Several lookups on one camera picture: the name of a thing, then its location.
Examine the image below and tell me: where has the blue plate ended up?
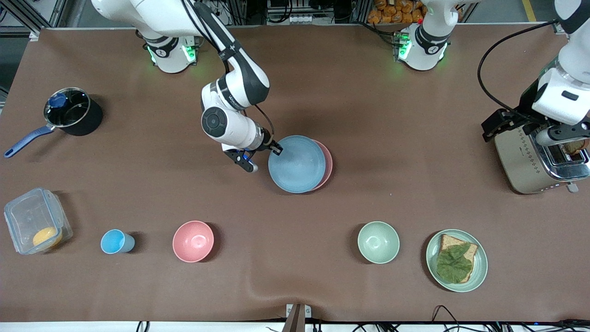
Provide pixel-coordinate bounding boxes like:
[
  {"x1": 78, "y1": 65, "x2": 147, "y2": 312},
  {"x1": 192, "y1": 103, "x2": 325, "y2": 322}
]
[{"x1": 268, "y1": 135, "x2": 327, "y2": 194}]

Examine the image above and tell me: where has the pink plate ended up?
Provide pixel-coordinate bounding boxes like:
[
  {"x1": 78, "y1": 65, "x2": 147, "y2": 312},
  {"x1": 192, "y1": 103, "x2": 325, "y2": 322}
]
[{"x1": 310, "y1": 140, "x2": 333, "y2": 191}]

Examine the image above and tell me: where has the silver toaster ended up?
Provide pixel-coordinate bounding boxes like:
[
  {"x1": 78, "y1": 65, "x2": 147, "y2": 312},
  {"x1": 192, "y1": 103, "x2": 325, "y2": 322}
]
[{"x1": 494, "y1": 124, "x2": 590, "y2": 195}]

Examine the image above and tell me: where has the dark toast slice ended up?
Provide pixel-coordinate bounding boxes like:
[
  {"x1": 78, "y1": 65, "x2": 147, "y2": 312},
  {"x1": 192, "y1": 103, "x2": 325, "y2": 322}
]
[{"x1": 563, "y1": 138, "x2": 590, "y2": 156}]

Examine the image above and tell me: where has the brown table cloth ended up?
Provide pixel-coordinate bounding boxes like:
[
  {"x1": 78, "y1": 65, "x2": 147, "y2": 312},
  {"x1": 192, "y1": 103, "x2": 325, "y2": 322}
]
[{"x1": 0, "y1": 24, "x2": 590, "y2": 323}]

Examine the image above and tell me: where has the pink bowl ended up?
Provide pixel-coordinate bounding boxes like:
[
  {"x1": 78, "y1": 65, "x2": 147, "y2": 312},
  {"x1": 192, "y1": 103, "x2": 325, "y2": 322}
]
[{"x1": 172, "y1": 220, "x2": 215, "y2": 263}]

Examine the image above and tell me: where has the brown bread slice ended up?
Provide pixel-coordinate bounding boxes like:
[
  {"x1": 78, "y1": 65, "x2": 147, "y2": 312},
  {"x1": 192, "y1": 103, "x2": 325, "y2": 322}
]
[{"x1": 437, "y1": 234, "x2": 479, "y2": 283}]

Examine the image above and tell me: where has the green bowl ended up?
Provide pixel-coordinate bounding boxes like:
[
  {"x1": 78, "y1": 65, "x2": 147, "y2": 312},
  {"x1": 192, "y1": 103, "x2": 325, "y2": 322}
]
[{"x1": 358, "y1": 221, "x2": 400, "y2": 264}]

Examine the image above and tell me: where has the green lettuce leaf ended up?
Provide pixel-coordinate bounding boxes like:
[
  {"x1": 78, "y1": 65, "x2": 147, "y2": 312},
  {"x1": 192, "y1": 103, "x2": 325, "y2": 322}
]
[{"x1": 436, "y1": 243, "x2": 473, "y2": 284}]

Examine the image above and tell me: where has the green plate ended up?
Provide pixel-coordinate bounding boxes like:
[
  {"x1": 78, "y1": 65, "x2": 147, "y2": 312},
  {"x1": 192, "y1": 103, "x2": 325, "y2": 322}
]
[{"x1": 426, "y1": 229, "x2": 488, "y2": 293}]

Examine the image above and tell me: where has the orange snack bag pile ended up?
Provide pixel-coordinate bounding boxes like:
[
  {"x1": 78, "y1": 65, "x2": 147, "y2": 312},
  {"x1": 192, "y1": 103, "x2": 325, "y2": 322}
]
[{"x1": 367, "y1": 0, "x2": 427, "y2": 24}]

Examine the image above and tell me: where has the light blue cup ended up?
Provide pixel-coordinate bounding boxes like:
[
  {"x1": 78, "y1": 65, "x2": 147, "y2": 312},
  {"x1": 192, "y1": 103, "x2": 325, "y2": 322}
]
[{"x1": 100, "y1": 229, "x2": 136, "y2": 255}]

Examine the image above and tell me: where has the glass lid blue knob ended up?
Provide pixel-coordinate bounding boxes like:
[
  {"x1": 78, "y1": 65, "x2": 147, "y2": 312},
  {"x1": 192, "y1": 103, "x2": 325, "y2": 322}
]
[{"x1": 44, "y1": 88, "x2": 90, "y2": 128}]

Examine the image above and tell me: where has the clear plastic container blue seal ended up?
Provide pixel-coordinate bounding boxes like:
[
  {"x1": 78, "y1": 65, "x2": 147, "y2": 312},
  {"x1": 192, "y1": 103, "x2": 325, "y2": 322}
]
[{"x1": 4, "y1": 187, "x2": 73, "y2": 255}]

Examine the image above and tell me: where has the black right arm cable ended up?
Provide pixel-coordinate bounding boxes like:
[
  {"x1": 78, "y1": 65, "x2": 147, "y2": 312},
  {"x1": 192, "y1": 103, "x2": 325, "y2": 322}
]
[{"x1": 182, "y1": 0, "x2": 276, "y2": 139}]

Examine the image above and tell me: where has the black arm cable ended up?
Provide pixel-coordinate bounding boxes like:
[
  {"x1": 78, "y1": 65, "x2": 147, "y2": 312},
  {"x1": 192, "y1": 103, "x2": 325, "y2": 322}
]
[
  {"x1": 477, "y1": 19, "x2": 561, "y2": 111},
  {"x1": 182, "y1": 0, "x2": 276, "y2": 139}
]

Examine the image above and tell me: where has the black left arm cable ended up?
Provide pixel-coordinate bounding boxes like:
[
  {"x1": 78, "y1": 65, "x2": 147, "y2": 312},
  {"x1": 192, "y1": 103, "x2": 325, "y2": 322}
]
[{"x1": 477, "y1": 19, "x2": 561, "y2": 111}]

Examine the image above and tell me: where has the metal table bracket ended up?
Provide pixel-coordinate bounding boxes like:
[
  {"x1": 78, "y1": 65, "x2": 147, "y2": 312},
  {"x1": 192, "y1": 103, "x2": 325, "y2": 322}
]
[{"x1": 286, "y1": 303, "x2": 312, "y2": 332}]

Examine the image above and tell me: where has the dark saucepan blue handle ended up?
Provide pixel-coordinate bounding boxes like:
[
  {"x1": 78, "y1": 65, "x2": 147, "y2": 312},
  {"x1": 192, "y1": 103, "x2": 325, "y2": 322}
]
[{"x1": 4, "y1": 87, "x2": 104, "y2": 159}]

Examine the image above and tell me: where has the black looped floor cable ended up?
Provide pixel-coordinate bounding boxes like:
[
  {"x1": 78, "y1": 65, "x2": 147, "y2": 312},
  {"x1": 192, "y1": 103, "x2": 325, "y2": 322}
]
[{"x1": 431, "y1": 304, "x2": 464, "y2": 332}]

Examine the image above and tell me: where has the aluminium frame profile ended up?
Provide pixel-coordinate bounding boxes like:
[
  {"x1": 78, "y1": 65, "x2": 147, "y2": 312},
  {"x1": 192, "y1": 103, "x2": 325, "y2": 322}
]
[{"x1": 0, "y1": 0, "x2": 65, "y2": 37}]

